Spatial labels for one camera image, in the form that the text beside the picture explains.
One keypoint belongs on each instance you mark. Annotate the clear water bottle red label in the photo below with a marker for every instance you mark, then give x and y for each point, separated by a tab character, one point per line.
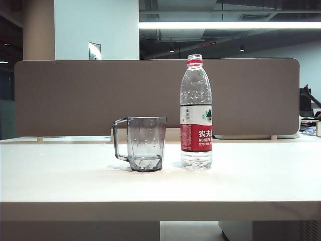
196	140

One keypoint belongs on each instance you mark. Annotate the black monitor on arm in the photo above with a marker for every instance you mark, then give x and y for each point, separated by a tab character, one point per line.
304	101

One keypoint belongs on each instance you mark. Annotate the transparent grey plastic mug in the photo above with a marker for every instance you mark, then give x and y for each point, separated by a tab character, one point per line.
145	145

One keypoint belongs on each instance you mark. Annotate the brown fabric desk partition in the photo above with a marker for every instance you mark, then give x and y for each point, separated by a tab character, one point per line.
100	95

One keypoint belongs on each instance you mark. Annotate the long white ceiling light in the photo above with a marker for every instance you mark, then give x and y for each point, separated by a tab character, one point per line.
225	25

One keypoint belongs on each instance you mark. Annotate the small beige box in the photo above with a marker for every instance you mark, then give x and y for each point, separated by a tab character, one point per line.
319	128

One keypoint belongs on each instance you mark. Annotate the grey cabinet under table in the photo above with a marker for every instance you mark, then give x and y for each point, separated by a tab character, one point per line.
276	231

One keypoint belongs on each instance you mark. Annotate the silver metal wall plate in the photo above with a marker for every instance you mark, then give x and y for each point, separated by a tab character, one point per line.
94	51

